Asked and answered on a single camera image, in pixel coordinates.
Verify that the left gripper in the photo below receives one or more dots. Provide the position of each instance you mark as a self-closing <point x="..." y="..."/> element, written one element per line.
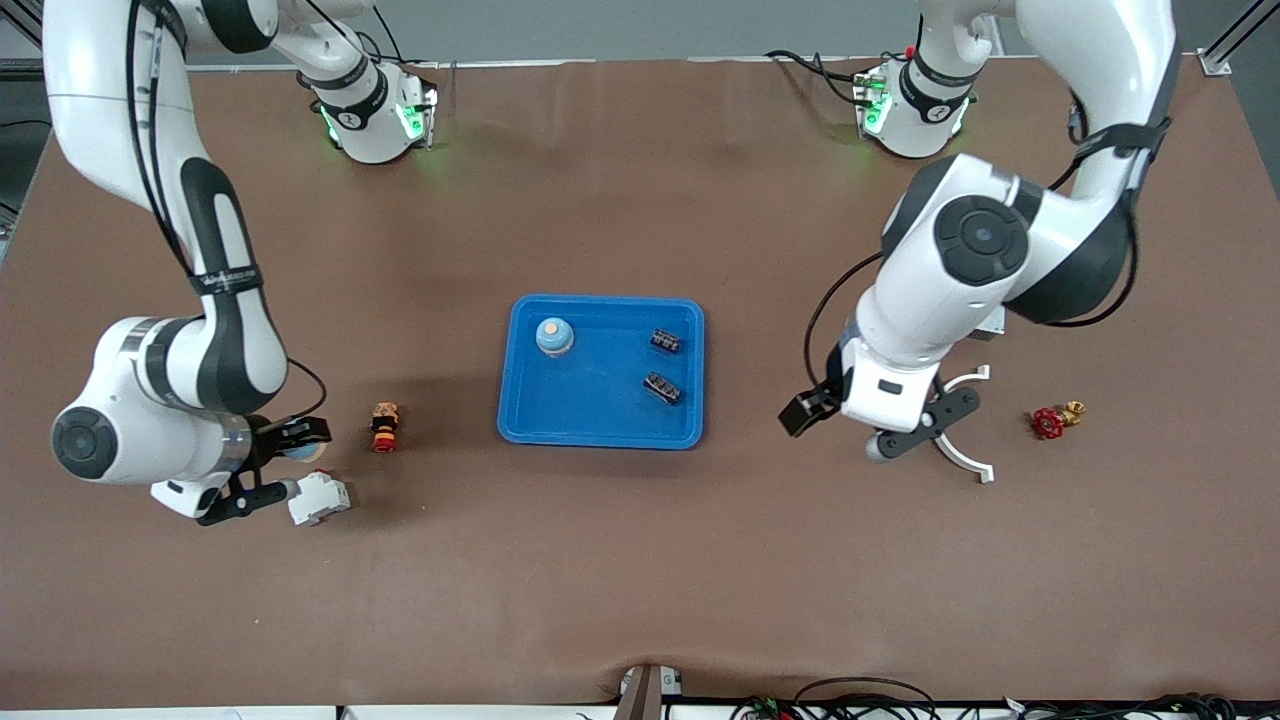
<point x="812" y="405"/>

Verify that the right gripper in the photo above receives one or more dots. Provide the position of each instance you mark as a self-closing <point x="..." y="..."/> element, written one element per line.
<point x="287" y="434"/>

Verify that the blue bell with orange knob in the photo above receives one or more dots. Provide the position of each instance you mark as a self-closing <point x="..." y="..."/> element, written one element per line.
<point x="302" y="452"/>
<point x="554" y="336"/>

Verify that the small dark connector block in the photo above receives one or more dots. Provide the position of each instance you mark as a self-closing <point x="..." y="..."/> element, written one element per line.
<point x="665" y="341"/>

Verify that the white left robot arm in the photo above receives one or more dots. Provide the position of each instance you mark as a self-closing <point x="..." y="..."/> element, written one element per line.
<point x="1090" y="60"/>

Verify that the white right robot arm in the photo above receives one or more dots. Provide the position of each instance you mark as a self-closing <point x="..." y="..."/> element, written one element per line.
<point x="100" y="100"/>

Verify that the blue plastic tray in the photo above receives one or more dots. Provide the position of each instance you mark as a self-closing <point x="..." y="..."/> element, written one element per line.
<point x="600" y="410"/>

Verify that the white circuit breaker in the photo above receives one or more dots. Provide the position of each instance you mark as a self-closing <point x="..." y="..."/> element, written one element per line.
<point x="320" y="500"/>

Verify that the orange and red push button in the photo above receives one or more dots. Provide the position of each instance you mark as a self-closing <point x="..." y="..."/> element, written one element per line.
<point x="385" y="425"/>

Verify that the silver metal box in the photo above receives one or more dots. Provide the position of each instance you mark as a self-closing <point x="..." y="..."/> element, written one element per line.
<point x="992" y="322"/>

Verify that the white curved plastic bracket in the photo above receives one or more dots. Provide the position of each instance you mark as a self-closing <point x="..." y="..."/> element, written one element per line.
<point x="965" y="465"/>

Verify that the white table edge rail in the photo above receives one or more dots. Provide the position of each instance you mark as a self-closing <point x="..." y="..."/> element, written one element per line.
<point x="150" y="714"/>

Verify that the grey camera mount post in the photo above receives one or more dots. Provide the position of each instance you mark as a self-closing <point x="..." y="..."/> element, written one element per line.
<point x="640" y="695"/>

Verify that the aluminium frame profile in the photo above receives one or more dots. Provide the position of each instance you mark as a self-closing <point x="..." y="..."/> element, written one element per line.
<point x="1215" y="62"/>
<point x="20" y="66"/>

